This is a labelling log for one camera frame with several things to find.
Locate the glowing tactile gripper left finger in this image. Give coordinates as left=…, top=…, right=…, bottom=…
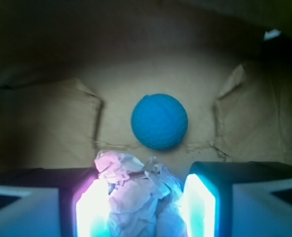
left=0, top=168, right=110, bottom=237

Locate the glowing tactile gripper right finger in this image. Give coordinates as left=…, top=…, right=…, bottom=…
left=182, top=161, right=292, bottom=237

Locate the white paper ball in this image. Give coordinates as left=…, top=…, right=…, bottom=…
left=94, top=151, right=187, bottom=237

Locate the blue textured ball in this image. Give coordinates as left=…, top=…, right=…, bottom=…
left=131, top=94, right=188, bottom=150

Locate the brown paper bag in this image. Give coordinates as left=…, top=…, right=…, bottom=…
left=0, top=0, right=292, bottom=179

